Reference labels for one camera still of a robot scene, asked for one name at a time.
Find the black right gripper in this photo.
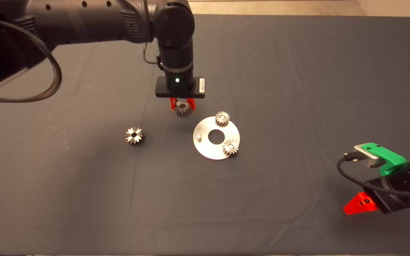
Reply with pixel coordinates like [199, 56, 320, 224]
[343, 176, 410, 215]

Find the left black camera cable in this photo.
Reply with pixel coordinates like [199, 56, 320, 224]
[143, 41, 163, 70]

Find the round metal plate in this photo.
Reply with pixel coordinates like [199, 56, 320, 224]
[193, 116, 241, 160]

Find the left arm braided hose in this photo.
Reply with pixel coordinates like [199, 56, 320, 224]
[0, 20, 63, 103]

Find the right green camera mount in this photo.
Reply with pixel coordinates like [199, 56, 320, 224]
[363, 142, 408, 176]

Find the large steel gear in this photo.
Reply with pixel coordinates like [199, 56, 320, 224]
[125, 127, 146, 146]

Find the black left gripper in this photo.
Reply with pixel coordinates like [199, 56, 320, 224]
[155, 69, 206, 110]

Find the right silver camera box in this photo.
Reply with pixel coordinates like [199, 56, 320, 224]
[354, 144, 387, 169]

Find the small steel gear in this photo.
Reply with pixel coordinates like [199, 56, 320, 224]
[215, 111, 231, 127]
[175, 100, 193, 118]
[222, 139, 240, 156]

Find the black camera cable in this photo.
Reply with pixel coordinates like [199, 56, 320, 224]
[337, 151, 410, 198]
[143, 41, 163, 70]

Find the dark grey table cloth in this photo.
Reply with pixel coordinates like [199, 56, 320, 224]
[0, 14, 410, 255]

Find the right black camera cable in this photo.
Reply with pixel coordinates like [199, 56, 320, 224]
[337, 151, 410, 198]

